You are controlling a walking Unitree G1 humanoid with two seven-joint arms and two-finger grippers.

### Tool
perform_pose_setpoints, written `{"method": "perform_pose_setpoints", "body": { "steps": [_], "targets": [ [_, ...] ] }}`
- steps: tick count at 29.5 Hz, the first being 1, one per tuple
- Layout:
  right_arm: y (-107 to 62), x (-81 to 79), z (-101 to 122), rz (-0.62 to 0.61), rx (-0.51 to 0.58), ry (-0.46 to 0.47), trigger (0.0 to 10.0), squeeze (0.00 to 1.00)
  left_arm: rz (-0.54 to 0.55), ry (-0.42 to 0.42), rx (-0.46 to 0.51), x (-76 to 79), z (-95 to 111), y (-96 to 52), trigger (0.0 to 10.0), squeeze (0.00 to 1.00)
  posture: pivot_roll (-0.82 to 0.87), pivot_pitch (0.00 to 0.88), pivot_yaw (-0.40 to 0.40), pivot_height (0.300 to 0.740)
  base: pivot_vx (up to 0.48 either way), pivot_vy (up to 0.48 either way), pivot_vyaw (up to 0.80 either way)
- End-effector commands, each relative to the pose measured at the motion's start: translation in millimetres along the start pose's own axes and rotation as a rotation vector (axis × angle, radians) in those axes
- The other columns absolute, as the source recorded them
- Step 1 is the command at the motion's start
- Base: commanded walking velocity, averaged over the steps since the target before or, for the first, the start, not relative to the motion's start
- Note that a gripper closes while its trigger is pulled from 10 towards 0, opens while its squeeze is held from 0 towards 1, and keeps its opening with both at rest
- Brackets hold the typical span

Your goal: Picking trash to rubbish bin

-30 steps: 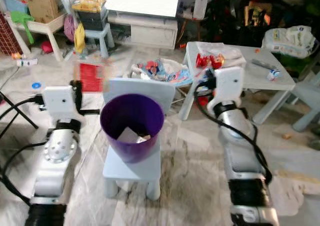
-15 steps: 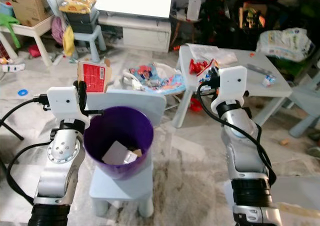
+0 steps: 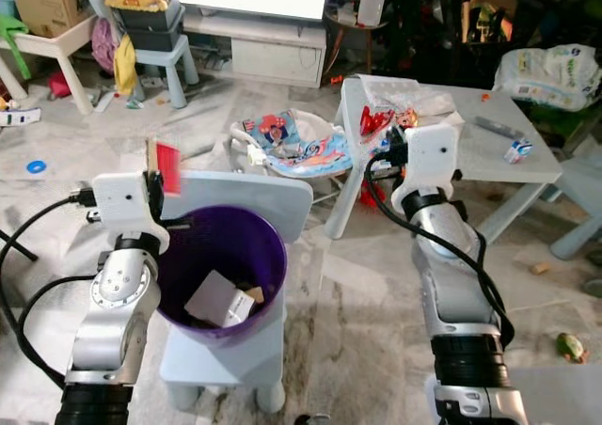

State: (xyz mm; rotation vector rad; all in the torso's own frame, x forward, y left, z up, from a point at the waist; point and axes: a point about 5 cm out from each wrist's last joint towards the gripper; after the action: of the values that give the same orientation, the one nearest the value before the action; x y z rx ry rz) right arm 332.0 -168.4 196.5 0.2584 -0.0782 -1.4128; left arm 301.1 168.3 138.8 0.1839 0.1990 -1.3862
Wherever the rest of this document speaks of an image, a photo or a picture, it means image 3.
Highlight blue white snack wrapper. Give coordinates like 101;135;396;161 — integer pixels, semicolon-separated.
367;134;394;178

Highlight red white carton box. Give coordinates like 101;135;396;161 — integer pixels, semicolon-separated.
149;140;182;197

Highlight purple rubbish bin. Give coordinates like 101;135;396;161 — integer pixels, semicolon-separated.
155;206;289;349

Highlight red plush toy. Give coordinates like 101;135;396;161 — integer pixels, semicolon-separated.
359;105;420;142

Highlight red bowl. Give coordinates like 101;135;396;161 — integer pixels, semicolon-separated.
357;181;382;208

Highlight clear plastic bag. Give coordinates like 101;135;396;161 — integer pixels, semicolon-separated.
357;75;462;120

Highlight colourful baby bouncer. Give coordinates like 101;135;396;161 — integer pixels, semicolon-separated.
228;110;354;180

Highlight small light blue kids table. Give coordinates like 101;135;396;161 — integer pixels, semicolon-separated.
325;74;565;241

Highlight white paper box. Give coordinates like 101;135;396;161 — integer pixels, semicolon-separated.
183;270;257;329

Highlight light blue plastic stool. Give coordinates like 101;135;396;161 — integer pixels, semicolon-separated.
158;171;314;415

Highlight grey remote control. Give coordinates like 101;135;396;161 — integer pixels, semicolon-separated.
473;115;525;137

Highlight small milk carton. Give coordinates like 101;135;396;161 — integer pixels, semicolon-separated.
506;138;535;165

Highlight white low cabinet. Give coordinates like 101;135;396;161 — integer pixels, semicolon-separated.
183;7;330;89

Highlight white upright device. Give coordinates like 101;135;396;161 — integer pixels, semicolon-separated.
356;0;388;26

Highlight yellow cloth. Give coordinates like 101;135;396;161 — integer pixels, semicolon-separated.
113;35;137;97

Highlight red bag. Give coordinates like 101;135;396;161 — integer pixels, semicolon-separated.
47;71;71;99

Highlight small white printed box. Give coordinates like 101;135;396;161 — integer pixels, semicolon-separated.
5;107;43;127

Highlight white diaper pack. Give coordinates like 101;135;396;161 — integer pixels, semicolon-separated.
494;44;601;113

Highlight pink bag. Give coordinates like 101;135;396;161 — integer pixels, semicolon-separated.
91;16;119;73

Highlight black storage boxes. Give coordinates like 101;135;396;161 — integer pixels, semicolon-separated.
118;2;184;55

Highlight white bench table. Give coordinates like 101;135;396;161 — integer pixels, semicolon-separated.
0;13;100;116

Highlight brown cardboard box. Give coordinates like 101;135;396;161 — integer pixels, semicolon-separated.
8;0;90;39

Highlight small green floor toy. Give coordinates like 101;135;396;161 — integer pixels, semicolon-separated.
555;333;588;364

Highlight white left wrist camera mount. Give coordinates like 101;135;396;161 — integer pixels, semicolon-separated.
99;171;163;252

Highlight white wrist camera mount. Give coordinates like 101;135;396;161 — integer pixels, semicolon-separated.
99;171;163;252
390;122;462;210

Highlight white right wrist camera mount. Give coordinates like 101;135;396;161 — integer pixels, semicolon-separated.
390;122;462;210

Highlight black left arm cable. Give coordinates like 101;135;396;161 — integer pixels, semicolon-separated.
0;188;104;388

